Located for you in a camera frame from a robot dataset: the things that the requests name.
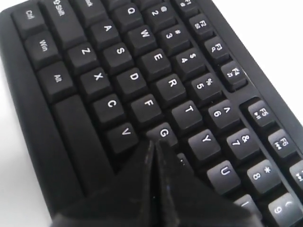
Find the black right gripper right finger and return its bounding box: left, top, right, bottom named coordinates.
left=155, top=140, right=263, bottom=227

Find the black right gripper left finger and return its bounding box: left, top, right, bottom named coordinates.
left=51, top=140, right=155, bottom=227

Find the black computer keyboard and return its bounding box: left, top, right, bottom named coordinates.
left=0, top=0, right=303, bottom=227

